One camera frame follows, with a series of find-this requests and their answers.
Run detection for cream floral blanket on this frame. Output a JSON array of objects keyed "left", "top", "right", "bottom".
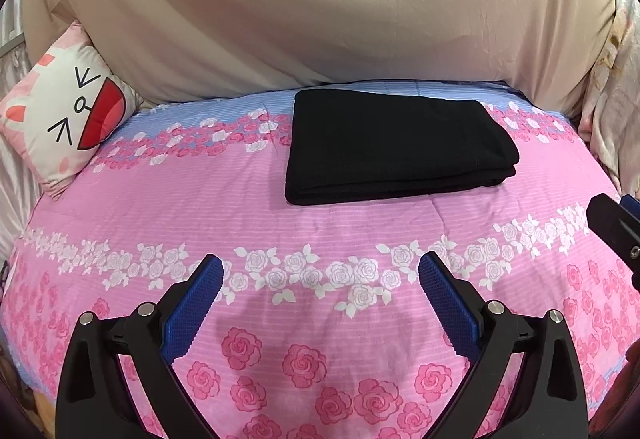
[{"left": 577, "top": 0, "right": 640, "bottom": 200}]

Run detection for black pants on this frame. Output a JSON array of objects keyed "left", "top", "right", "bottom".
[{"left": 284, "top": 88, "right": 520, "bottom": 207}]

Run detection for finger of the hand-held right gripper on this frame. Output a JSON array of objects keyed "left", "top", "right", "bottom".
[{"left": 586, "top": 193, "right": 640, "bottom": 291}]

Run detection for pink floral bed sheet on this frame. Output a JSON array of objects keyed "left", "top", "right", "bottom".
[{"left": 0, "top": 78, "right": 640, "bottom": 439}]

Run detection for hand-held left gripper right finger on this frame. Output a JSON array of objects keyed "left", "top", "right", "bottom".
[{"left": 418, "top": 251, "right": 601, "bottom": 439}]

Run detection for white cat face pillow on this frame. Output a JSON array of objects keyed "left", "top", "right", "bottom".
[{"left": 0, "top": 19, "right": 146, "bottom": 200}]

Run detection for grey metal rail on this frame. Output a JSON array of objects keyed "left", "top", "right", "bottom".
[{"left": 0, "top": 32, "right": 26, "bottom": 57}]

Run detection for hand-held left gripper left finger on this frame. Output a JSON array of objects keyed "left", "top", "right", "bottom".
[{"left": 55, "top": 254, "right": 224, "bottom": 439}]

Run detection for silver satin cloth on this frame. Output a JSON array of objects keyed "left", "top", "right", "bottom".
[{"left": 0, "top": 0, "right": 43, "bottom": 270}]

